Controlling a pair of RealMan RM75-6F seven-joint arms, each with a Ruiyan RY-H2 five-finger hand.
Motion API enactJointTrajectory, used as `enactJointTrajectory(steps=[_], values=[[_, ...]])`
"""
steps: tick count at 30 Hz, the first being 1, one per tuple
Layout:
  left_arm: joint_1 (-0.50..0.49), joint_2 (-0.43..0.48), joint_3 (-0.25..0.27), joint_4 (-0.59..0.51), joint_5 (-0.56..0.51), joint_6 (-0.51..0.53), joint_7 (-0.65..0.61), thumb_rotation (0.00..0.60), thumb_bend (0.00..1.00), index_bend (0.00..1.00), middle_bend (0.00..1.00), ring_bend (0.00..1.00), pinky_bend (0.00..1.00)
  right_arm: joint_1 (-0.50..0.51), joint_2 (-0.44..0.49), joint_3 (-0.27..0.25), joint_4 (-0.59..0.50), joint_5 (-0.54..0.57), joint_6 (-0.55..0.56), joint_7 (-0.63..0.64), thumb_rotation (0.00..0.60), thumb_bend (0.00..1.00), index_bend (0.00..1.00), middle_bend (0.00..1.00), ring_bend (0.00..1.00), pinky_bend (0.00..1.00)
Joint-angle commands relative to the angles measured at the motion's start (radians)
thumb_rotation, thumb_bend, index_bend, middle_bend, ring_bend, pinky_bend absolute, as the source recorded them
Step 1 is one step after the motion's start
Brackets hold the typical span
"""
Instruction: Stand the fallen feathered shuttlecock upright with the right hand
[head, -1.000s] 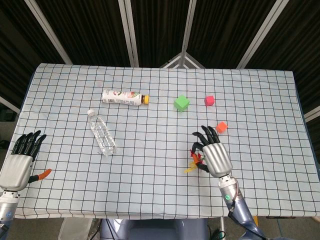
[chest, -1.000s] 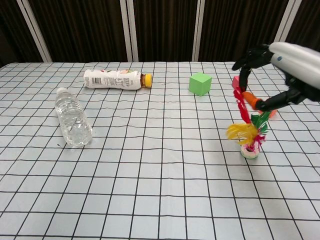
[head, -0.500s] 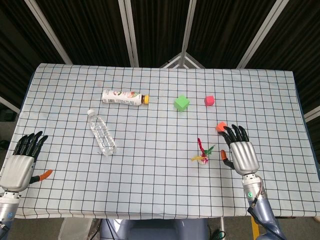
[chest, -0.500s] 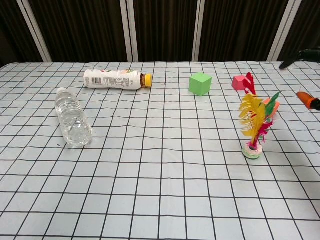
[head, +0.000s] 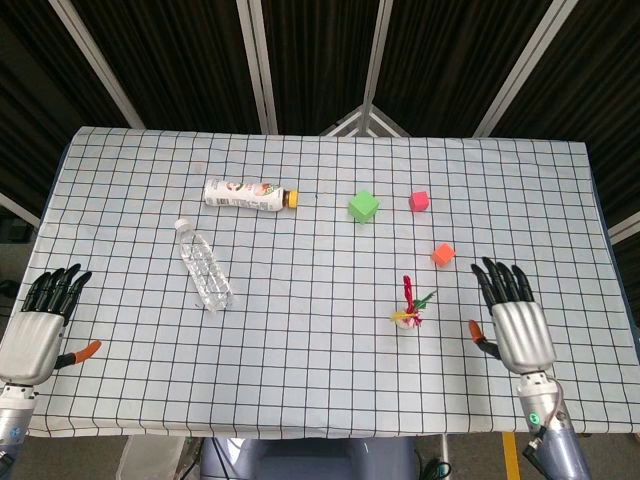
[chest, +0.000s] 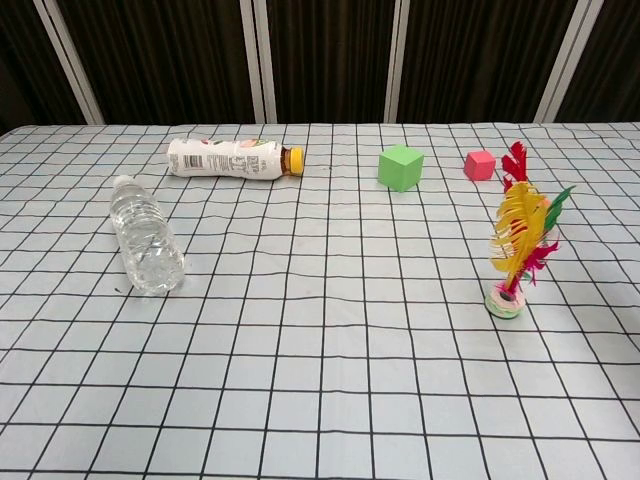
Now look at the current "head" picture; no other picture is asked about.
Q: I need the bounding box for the white triangular partition foot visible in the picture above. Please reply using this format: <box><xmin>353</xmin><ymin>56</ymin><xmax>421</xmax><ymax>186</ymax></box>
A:
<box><xmin>318</xmin><ymin>103</ymin><xmax>413</xmax><ymax>138</ymax></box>

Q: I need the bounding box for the white drink bottle yellow cap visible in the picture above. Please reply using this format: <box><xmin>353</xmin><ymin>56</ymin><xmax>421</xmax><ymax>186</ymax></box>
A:
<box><xmin>203</xmin><ymin>178</ymin><xmax>301</xmax><ymax>213</ymax></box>

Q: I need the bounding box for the clear plastic water bottle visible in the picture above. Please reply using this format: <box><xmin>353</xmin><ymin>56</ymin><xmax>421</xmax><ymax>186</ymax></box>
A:
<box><xmin>173</xmin><ymin>218</ymin><xmax>235</xmax><ymax>313</ymax></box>

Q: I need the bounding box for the thin wrist cable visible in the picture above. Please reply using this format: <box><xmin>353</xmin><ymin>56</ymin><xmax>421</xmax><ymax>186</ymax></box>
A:
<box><xmin>522</xmin><ymin>378</ymin><xmax>567</xmax><ymax>471</ymax></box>

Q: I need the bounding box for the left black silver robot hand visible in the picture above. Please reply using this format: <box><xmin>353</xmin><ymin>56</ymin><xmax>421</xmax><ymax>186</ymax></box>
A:
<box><xmin>0</xmin><ymin>263</ymin><xmax>102</xmax><ymax>387</ymax></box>

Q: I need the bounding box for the grey robot body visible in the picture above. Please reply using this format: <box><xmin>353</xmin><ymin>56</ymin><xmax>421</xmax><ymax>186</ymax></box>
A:
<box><xmin>199</xmin><ymin>436</ymin><xmax>418</xmax><ymax>480</ymax></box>

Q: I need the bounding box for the green foam cube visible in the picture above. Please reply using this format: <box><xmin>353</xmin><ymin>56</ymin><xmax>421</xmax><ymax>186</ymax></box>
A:
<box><xmin>347</xmin><ymin>189</ymin><xmax>381</xmax><ymax>224</ymax></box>

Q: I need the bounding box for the orange foam cube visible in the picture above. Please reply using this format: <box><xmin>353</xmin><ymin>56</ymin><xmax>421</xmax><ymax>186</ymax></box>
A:
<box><xmin>431</xmin><ymin>242</ymin><xmax>457</xmax><ymax>268</ymax></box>

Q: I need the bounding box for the white plastic bin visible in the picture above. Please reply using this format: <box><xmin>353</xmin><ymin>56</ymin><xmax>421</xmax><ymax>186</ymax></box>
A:
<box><xmin>118</xmin><ymin>434</ymin><xmax>184</xmax><ymax>480</ymax></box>

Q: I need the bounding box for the white partition frame post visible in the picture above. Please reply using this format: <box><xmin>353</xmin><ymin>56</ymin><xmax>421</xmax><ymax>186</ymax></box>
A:
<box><xmin>236</xmin><ymin>0</ymin><xmax>280</xmax><ymax>134</ymax></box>
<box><xmin>48</xmin><ymin>0</ymin><xmax>147</xmax><ymax>129</ymax></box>
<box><xmin>471</xmin><ymin>0</ymin><xmax>569</xmax><ymax>138</ymax></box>
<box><xmin>358</xmin><ymin>0</ymin><xmax>395</xmax><ymax>109</ymax></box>

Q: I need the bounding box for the colourful feather shuttlecock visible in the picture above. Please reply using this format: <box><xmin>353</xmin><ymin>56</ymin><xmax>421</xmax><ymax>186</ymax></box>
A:
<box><xmin>390</xmin><ymin>273</ymin><xmax>439</xmax><ymax>332</ymax></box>

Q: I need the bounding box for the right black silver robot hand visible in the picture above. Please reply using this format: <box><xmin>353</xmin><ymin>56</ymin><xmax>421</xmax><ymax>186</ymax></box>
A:
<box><xmin>467</xmin><ymin>256</ymin><xmax>558</xmax><ymax>376</ymax></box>

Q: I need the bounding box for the white partition base bar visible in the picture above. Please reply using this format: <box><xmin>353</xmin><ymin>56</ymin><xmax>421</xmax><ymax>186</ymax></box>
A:
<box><xmin>0</xmin><ymin>191</ymin><xmax>42</xmax><ymax>229</ymax></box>
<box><xmin>606</xmin><ymin>211</ymin><xmax>640</xmax><ymax>247</ymax></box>

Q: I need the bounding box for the white black grid tablecloth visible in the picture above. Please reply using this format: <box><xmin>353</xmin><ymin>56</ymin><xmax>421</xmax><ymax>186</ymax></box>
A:
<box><xmin>24</xmin><ymin>125</ymin><xmax>634</xmax><ymax>441</ymax></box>

